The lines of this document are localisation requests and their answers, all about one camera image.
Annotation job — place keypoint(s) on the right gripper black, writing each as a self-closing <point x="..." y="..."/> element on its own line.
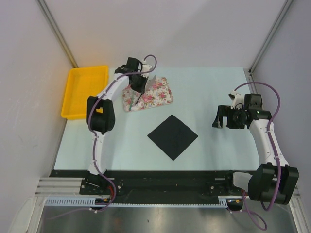
<point x="225" y="110"/>

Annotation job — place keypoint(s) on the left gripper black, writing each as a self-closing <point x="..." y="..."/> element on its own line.
<point x="141" y="89"/>

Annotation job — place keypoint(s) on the iridescent green fork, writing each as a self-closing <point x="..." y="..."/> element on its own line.
<point x="132" y="100"/>

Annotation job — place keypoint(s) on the silver table knife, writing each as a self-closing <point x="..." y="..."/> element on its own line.
<point x="148" y="86"/>

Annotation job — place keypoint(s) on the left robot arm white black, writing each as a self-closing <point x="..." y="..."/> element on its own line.
<point x="100" y="119"/>

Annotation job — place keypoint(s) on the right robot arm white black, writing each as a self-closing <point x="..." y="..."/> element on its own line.
<point x="274" y="180"/>

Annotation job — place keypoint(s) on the floral pattern tray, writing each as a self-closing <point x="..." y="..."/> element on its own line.
<point x="159" y="95"/>

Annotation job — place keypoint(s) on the yellow plastic bin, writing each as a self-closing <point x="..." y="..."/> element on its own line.
<point x="81" y="83"/>

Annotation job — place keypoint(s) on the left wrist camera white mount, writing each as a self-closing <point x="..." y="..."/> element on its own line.
<point x="146" y="67"/>

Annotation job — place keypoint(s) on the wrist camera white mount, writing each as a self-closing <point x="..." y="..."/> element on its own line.
<point x="146" y="67"/>
<point x="237" y="100"/>

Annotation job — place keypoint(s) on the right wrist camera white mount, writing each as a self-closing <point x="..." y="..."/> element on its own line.
<point x="237" y="100"/>

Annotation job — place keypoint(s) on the white slotted cable duct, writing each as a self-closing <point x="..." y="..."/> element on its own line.
<point x="215" y="202"/>

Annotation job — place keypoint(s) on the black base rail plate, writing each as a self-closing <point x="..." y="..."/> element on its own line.
<point x="169" y="186"/>

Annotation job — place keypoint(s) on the right aluminium frame post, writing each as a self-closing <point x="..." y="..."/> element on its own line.
<point x="271" y="34"/>

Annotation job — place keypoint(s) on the aluminium frame post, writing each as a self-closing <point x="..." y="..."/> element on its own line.
<point x="56" y="31"/>
<point x="271" y="34"/>

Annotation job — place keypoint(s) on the left aluminium frame post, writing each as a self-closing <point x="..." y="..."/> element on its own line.
<point x="56" y="31"/>

